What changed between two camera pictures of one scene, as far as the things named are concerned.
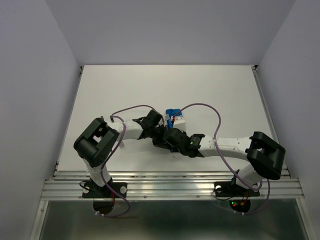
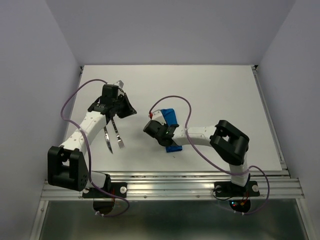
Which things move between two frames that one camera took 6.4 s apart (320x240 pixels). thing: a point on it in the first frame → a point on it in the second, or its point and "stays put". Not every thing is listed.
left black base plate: x=90 y=191 stays put
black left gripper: x=160 y=142 → x=129 y=110
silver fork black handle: x=121 y=144 stays put
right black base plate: x=231 y=189 stays put
